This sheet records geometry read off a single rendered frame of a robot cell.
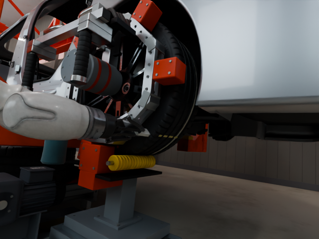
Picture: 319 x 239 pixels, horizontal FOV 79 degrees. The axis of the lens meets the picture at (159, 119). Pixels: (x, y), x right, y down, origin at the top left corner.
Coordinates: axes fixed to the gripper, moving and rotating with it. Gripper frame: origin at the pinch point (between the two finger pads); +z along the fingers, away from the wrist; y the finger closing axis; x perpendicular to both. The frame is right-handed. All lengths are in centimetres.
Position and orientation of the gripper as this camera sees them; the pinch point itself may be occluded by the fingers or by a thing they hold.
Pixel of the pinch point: (141, 132)
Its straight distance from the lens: 71.9
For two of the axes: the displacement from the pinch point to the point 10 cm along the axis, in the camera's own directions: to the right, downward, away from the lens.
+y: 6.5, -6.9, -3.1
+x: -5.2, -7.1, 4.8
